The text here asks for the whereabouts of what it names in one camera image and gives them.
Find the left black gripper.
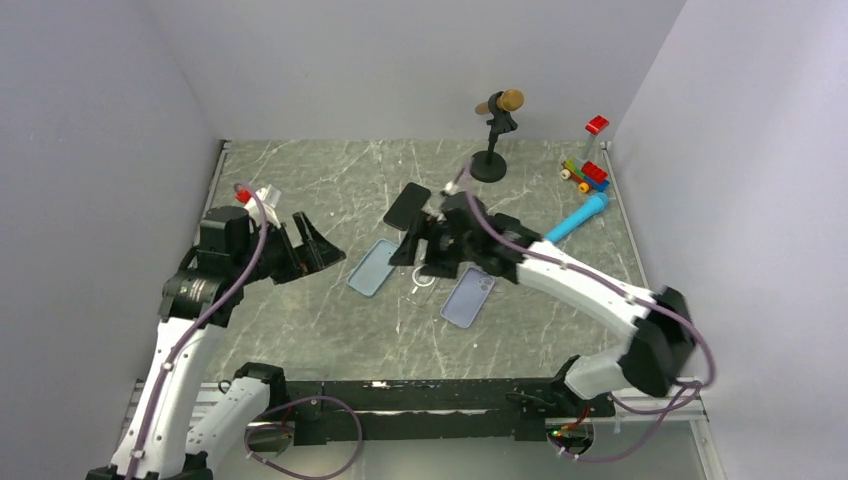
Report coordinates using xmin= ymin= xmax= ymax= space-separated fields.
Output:
xmin=233 ymin=211 xmax=345 ymax=286

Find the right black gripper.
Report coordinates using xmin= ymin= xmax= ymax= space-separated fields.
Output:
xmin=390 ymin=209 xmax=478 ymax=279

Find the lavender phone case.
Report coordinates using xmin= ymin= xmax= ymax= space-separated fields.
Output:
xmin=440 ymin=266 xmax=495 ymax=329

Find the black phone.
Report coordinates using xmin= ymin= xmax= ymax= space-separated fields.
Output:
xmin=382 ymin=182 xmax=432 ymax=231

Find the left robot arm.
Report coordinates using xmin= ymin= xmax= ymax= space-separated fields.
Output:
xmin=87 ymin=202 xmax=346 ymax=479

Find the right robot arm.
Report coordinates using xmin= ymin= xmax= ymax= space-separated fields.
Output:
xmin=389 ymin=211 xmax=696 ymax=416

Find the black microphone stand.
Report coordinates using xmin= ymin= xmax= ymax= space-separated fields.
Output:
xmin=470 ymin=112 xmax=518 ymax=183

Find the blue toy microphone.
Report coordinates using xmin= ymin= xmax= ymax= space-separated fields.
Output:
xmin=544 ymin=192 xmax=610 ymax=244

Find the colourful toy brick car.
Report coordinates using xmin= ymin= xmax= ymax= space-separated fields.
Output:
xmin=560 ymin=157 xmax=610 ymax=194

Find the brown toy microphone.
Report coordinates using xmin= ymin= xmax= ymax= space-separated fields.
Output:
xmin=474 ymin=89 xmax=525 ymax=115

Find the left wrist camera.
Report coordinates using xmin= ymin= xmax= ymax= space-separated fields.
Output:
xmin=235 ymin=185 xmax=282 ymax=228

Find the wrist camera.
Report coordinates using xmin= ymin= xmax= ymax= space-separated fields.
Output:
xmin=235 ymin=185 xmax=282 ymax=228
xmin=440 ymin=180 xmax=462 ymax=198

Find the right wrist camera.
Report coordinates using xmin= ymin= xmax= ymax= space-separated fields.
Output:
xmin=440 ymin=180 xmax=462 ymax=198

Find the red block on post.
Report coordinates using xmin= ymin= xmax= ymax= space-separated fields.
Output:
xmin=577 ymin=115 xmax=610 ymax=162

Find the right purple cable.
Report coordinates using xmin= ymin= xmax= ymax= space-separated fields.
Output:
xmin=457 ymin=158 xmax=718 ymax=464

